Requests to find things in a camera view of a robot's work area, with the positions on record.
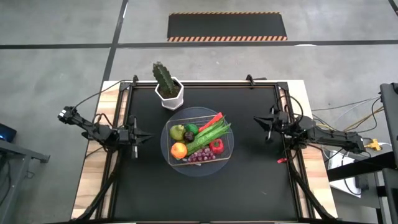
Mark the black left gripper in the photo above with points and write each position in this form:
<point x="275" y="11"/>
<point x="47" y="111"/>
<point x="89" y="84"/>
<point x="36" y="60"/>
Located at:
<point x="129" y="137"/>

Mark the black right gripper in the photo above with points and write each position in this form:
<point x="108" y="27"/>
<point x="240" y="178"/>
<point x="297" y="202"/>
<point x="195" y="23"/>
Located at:
<point x="281" y="123"/>

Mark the green pear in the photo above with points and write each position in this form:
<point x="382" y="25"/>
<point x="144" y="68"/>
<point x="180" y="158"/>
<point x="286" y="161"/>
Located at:
<point x="177" y="132"/>

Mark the round orange mandarin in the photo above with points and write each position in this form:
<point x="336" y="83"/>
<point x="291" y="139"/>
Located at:
<point x="178" y="151"/>

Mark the dark purple plum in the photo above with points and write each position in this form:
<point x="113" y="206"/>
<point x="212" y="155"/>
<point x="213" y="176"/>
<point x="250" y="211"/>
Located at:
<point x="188" y="136"/>

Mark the green lime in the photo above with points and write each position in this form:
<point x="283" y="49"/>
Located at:
<point x="192" y="128"/>

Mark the red bell pepper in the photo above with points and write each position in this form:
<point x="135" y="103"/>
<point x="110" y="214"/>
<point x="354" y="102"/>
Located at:
<point x="216" y="147"/>

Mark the red chili pepper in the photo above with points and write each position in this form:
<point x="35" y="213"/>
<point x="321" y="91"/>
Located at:
<point x="211" y="122"/>

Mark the purple grape bunch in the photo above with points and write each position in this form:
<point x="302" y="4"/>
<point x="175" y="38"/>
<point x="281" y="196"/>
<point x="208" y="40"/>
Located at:
<point x="202" y="155"/>

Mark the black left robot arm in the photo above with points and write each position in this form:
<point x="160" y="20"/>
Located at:
<point x="90" y="129"/>

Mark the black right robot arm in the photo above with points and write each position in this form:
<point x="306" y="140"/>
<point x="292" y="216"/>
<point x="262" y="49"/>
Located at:
<point x="335" y="136"/>

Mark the white basket tag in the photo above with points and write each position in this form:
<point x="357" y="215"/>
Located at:
<point x="196" y="163"/>

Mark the small red clip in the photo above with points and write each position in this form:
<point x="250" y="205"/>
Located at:
<point x="282" y="160"/>

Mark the white hexagonal plant pot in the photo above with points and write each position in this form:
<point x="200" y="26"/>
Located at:
<point x="174" y="102"/>

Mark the green cactus plant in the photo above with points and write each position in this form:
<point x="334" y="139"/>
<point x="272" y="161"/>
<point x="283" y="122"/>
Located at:
<point x="163" y="77"/>

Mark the white power box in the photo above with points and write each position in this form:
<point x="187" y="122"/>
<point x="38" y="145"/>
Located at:
<point x="337" y="161"/>

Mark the black side table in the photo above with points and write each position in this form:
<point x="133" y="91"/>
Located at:
<point x="357" y="168"/>

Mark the black hazard-striped floor mat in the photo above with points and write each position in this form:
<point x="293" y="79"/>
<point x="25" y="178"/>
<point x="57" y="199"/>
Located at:
<point x="227" y="26"/>

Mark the black equipment case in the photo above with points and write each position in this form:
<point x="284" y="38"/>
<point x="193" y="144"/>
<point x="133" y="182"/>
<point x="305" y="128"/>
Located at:
<point x="390" y="115"/>

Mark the grey metal stand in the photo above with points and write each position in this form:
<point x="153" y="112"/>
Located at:
<point x="18" y="152"/>

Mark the black device with blue light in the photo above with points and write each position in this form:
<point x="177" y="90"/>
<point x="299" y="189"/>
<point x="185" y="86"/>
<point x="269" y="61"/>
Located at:
<point x="6" y="132"/>

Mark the black frame clamp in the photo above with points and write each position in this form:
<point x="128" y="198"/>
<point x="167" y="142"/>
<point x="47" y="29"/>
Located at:
<point x="134" y="79"/>
<point x="249" y="79"/>

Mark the black aluminium table frame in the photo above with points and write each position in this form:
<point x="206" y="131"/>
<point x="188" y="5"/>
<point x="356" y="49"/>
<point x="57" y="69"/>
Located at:
<point x="202" y="84"/>

